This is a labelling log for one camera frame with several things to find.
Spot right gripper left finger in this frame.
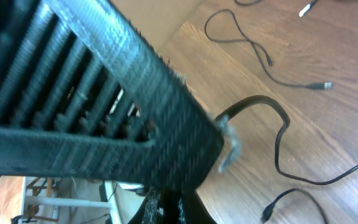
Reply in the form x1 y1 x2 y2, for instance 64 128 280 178
0 0 224 192

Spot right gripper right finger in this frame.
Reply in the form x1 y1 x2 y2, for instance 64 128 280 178
129 189 216 224

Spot black cable usb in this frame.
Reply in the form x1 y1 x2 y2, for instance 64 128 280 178
213 95 358 224

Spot black cable silver plugs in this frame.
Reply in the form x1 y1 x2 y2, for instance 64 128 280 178
234 0 319 18

